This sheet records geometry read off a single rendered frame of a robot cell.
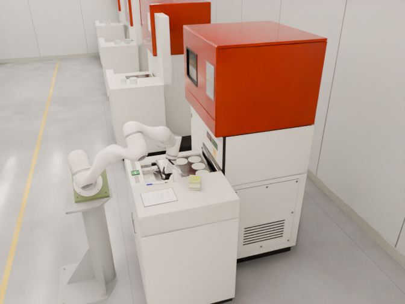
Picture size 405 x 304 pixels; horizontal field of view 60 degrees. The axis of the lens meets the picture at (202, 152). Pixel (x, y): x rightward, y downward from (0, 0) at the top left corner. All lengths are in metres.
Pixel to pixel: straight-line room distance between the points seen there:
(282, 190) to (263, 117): 0.67
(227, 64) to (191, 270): 1.34
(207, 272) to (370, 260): 1.54
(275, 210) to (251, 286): 0.62
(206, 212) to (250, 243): 0.92
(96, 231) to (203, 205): 0.90
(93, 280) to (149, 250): 0.97
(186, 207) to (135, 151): 0.46
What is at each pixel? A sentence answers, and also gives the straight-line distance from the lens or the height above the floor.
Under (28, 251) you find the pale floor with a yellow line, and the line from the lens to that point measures 3.58.
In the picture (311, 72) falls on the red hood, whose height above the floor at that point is 1.61.
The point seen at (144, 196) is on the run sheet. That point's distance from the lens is 2.22.
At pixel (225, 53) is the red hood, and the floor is 1.77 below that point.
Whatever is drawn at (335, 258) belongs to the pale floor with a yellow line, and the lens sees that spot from 3.35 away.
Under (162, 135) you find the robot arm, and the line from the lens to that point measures 1.99.
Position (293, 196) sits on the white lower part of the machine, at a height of 0.61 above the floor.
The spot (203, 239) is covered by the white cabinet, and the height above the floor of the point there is 0.70.
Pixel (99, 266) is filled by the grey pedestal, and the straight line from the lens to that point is 2.92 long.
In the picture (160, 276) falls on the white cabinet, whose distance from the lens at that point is 2.41.
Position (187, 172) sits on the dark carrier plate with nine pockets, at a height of 0.90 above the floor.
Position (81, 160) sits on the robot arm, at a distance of 2.15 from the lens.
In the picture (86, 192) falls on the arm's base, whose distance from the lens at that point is 2.52.
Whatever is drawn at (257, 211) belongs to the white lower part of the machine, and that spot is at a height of 0.54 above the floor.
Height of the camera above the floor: 2.24
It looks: 28 degrees down
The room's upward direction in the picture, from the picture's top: straight up
